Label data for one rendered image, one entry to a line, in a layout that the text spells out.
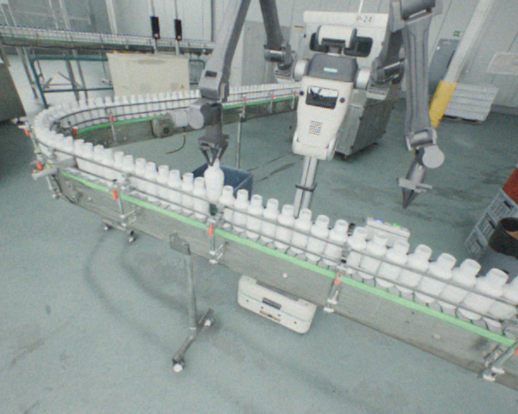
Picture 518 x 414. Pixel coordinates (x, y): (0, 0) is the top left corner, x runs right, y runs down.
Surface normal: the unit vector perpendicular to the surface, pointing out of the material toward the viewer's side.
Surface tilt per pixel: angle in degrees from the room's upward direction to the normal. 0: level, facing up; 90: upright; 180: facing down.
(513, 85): 90
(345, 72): 90
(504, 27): 90
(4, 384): 0
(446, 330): 90
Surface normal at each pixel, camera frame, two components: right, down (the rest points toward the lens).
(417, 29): -0.10, 0.63
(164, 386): 0.09, -0.84
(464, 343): -0.41, 0.46
